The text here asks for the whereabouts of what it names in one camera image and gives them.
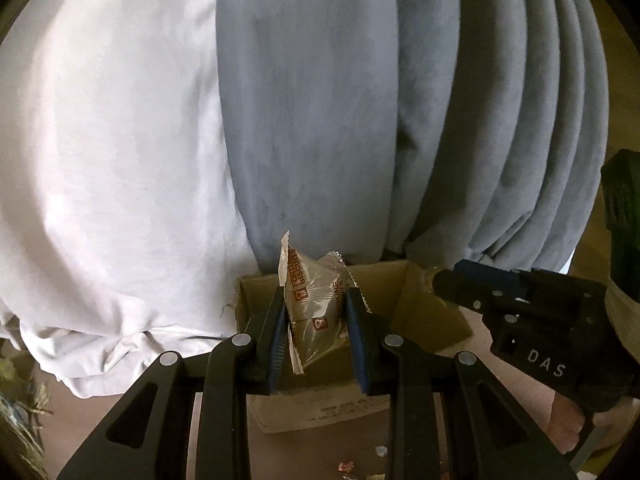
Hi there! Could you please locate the silver biscuit snack packet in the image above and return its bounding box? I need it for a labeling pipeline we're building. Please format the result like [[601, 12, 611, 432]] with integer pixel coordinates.
[[278, 234, 355, 375]]

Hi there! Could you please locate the person's right hand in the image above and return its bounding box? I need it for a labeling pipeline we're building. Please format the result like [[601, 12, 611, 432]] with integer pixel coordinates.
[[546, 393, 639, 454]]

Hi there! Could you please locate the small candy on table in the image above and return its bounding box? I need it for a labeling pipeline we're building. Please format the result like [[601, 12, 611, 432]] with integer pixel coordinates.
[[338, 462, 355, 474]]

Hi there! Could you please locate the brown cardboard box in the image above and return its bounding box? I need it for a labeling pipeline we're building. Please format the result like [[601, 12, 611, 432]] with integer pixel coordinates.
[[234, 258, 474, 435]]

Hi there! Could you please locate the yellow plaid blanket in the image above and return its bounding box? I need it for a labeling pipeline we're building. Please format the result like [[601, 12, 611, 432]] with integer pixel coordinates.
[[1, 351, 50, 480]]

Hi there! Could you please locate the white curtain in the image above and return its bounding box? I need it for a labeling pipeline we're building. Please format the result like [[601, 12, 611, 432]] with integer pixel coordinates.
[[1, 0, 257, 398]]

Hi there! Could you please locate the grey curtain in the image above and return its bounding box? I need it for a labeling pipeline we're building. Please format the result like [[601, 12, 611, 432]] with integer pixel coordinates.
[[217, 0, 610, 273]]

